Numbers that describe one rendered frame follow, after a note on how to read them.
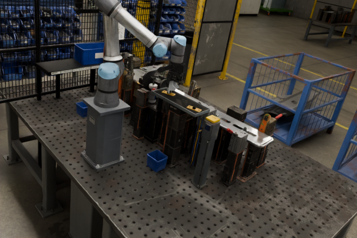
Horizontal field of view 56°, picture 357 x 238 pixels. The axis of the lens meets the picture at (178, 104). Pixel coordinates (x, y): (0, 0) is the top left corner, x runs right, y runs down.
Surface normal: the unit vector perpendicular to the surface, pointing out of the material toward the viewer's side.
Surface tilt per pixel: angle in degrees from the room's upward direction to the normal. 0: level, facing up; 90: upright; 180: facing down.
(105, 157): 90
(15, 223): 0
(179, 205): 0
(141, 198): 0
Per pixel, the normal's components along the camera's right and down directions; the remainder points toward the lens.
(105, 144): 0.66, 0.40
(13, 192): 0.15, -0.90
